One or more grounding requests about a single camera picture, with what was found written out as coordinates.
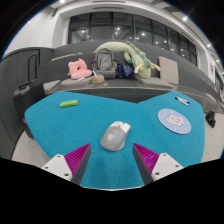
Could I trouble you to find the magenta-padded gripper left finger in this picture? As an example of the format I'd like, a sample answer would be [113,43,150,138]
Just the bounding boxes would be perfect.
[41,143,92,186]

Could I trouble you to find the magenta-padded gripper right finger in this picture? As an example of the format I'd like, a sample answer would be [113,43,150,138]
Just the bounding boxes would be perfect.
[132,142,185,186]

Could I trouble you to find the grey and white computer mouse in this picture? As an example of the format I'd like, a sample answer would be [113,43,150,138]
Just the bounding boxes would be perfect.
[100,120,132,153]

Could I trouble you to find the round light blue mouse pad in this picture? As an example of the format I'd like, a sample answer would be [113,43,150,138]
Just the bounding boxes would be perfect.
[157,108,193,136]

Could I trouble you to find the green eraser block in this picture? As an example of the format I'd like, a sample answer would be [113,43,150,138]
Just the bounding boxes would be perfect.
[59,99,80,109]

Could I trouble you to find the white marker with blue cap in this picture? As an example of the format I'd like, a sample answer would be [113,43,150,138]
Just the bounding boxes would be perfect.
[176,96,191,106]

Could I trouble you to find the small black bag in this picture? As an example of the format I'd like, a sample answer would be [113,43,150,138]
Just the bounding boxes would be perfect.
[205,110,217,129]

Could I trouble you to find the flat grey seat cushion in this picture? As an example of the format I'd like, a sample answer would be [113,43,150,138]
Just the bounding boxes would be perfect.
[42,79,62,93]
[60,75,96,88]
[134,75,174,89]

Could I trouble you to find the black suitcase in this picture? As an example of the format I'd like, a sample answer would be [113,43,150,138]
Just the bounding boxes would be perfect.
[13,51,47,118]

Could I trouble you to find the pink plush cushion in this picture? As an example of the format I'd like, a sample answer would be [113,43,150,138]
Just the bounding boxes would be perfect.
[66,58,93,80]

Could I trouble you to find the dark blue patterned bag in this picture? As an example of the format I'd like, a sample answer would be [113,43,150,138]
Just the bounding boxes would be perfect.
[114,62,136,80]

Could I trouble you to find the upright grey square cushion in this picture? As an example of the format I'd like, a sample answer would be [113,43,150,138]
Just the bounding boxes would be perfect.
[157,55,180,86]

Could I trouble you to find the grey curved bench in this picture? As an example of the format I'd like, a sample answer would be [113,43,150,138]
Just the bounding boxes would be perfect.
[37,39,224,113]

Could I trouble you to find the grey backpack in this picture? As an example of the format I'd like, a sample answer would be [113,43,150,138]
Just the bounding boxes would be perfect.
[91,48,119,80]

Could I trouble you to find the green dinosaur plush toy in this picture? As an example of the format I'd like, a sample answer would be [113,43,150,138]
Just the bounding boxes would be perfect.
[92,40,162,80]

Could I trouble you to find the ceiling lights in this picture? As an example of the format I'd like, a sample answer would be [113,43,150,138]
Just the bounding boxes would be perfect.
[58,0,214,49]

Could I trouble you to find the dark glass window wall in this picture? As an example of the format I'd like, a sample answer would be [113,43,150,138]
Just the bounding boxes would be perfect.
[68,12,198,66]

